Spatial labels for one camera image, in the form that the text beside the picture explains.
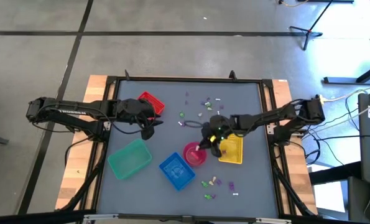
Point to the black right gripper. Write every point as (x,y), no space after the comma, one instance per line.
(219,124)

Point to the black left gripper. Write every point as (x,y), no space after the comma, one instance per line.
(135,110)

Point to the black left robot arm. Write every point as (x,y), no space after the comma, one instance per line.
(72,109)

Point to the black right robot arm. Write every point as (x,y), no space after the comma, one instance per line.
(265,118)

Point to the yellow tape tag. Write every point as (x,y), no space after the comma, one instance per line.
(213,138)

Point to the pink rectangular tag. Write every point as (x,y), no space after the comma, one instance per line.
(195,155)

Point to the pink round plastic bowl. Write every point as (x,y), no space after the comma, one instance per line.
(187,150)

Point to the red plastic basket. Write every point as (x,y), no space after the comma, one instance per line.
(155,101)

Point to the yellow plastic basket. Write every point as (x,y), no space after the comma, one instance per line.
(234,152)

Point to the blue plastic basket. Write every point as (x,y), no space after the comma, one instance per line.
(177,171)

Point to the green translucent plastic bin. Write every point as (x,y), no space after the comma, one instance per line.
(128,158)

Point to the yellow power plug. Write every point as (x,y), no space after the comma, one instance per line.
(321,99)

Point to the black support beam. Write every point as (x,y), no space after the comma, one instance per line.
(334,174)

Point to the black desk leg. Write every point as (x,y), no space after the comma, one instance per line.
(343,80)

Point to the black tripod stand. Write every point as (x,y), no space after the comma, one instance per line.
(309,30)

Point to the black crossbeam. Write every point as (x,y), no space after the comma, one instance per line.
(32,217)

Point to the dark cabinet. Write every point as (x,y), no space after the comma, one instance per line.
(357,199)

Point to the black table frame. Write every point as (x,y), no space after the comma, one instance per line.
(187,79)

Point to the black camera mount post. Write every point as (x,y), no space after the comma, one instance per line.
(232,74)

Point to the silver metal bracket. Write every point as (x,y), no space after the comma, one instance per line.
(273,221)
(100,216)

